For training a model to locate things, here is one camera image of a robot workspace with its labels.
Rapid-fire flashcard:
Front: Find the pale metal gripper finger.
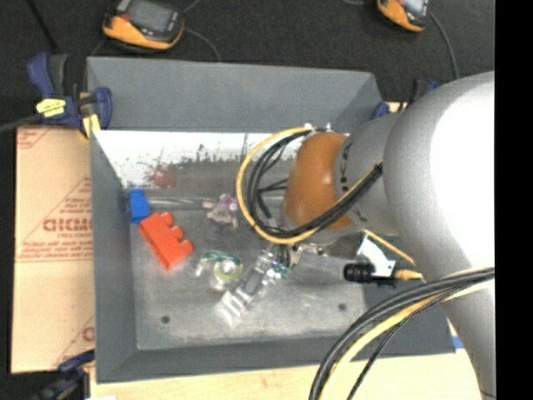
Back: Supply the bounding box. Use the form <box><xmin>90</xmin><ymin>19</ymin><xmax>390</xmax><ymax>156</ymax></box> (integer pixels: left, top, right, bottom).
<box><xmin>227</xmin><ymin>271</ymin><xmax>279</xmax><ymax>327</ymax></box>
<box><xmin>215</xmin><ymin>252</ymin><xmax>272</xmax><ymax>311</ymax></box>

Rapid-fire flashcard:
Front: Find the clear glass thing, green rim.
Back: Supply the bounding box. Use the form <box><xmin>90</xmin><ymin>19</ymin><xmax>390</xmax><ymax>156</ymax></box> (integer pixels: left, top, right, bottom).
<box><xmin>194</xmin><ymin>249</ymin><xmax>246</xmax><ymax>293</ymax></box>

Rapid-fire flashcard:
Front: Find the purple and white toy figure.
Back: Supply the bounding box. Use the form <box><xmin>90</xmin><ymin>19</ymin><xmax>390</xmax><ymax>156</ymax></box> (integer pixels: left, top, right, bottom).
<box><xmin>206</xmin><ymin>193</ymin><xmax>240</xmax><ymax>229</ymax></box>

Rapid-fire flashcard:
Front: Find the orange-red toy brick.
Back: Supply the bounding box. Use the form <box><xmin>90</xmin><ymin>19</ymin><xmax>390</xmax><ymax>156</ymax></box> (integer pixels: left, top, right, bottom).
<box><xmin>137</xmin><ymin>211</ymin><xmax>196</xmax><ymax>271</ymax></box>

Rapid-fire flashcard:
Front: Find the blue toy block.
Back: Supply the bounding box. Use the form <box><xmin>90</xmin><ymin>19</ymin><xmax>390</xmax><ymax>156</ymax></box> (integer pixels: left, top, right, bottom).
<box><xmin>127</xmin><ymin>188</ymin><xmax>152</xmax><ymax>225</ymax></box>

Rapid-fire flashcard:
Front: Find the grey metal bin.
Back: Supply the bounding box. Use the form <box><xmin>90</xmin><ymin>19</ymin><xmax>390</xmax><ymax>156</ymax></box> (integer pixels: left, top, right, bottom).
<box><xmin>85</xmin><ymin>56</ymin><xmax>457</xmax><ymax>383</ymax></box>

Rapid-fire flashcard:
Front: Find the brown cardboard board, red print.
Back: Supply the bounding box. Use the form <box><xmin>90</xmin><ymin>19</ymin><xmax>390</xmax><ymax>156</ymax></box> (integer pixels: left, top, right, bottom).
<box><xmin>10</xmin><ymin>125</ymin><xmax>97</xmax><ymax>374</ymax></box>

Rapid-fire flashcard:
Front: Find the black cylinder on white bracket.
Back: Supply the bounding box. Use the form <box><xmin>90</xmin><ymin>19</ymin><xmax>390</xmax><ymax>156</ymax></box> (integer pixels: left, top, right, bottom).
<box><xmin>343</xmin><ymin>230</ymin><xmax>425</xmax><ymax>290</ymax></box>

